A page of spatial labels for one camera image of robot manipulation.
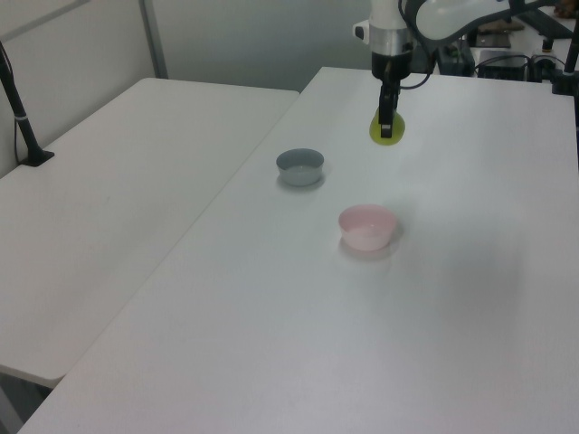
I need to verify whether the white side table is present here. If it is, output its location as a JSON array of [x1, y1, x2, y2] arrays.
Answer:
[[0, 77, 302, 389]]

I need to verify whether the green pear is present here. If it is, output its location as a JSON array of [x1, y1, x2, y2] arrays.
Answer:
[[368, 108, 406, 148]]

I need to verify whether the grey plastic bowl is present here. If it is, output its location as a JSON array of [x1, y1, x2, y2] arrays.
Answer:
[[276, 147, 326, 187]]

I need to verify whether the black electronics box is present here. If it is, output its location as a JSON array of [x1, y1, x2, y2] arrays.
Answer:
[[473, 50, 531, 81]]

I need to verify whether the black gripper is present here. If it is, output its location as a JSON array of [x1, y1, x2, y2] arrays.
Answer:
[[370, 52, 413, 139]]

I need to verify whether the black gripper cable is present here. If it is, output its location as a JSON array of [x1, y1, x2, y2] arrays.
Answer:
[[396, 0, 436, 90]]

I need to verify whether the pink plastic bowl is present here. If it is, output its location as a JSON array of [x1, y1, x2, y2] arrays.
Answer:
[[337, 203, 398, 252]]

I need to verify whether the black camera stand pole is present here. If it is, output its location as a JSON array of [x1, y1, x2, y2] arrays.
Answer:
[[0, 40, 56, 168]]

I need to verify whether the black keyboard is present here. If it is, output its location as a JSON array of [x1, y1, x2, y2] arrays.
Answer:
[[515, 4, 574, 40]]

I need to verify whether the grey metal partition post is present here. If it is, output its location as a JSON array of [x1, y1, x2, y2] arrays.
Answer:
[[138, 0, 169, 80]]

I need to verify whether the black monitor stand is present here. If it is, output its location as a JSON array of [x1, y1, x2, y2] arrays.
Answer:
[[470, 26, 513, 49]]

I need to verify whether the black clamp stand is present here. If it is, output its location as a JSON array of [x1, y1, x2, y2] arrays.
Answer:
[[549, 38, 579, 96]]

